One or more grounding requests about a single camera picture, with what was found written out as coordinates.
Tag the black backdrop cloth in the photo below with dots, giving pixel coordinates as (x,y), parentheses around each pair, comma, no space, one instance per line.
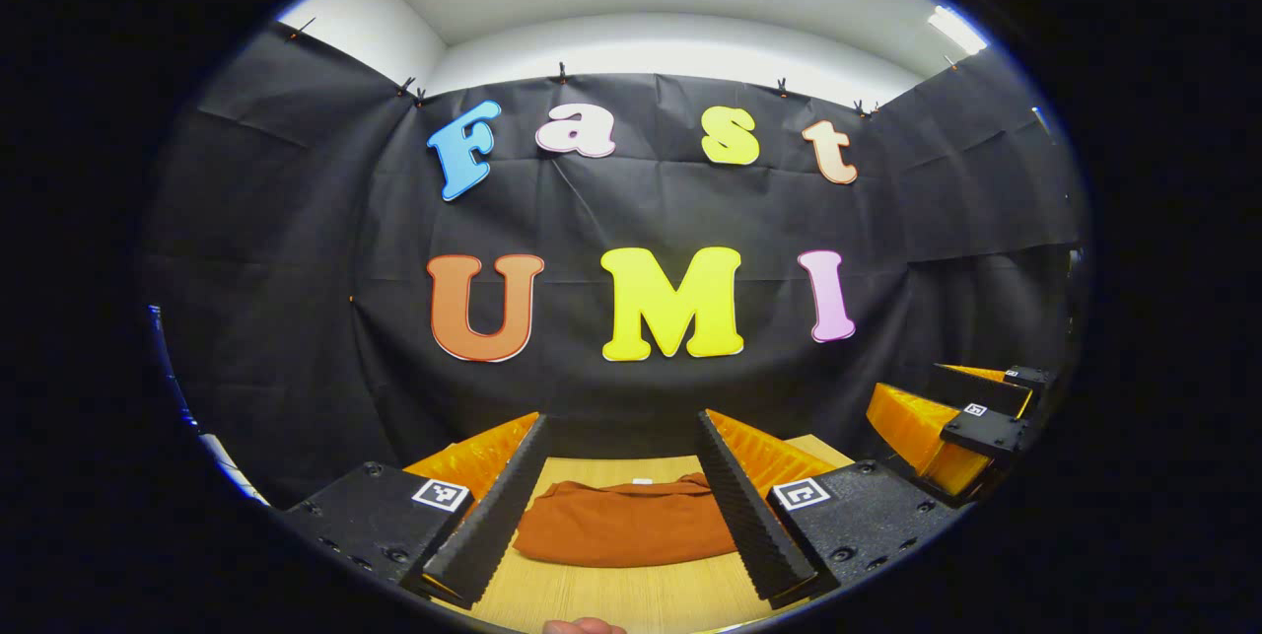
(592,387)

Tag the ceiling light panel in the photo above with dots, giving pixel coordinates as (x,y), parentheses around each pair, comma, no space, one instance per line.
(956,29)

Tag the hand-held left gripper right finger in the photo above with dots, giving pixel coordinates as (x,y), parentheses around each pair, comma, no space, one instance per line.
(754,526)

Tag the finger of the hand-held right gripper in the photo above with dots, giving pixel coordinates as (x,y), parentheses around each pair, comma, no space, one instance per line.
(976,389)
(986,432)

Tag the rust orange button shirt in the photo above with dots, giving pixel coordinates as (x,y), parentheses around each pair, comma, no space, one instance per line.
(621,526)

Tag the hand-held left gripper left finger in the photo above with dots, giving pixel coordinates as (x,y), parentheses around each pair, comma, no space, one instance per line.
(498,526)

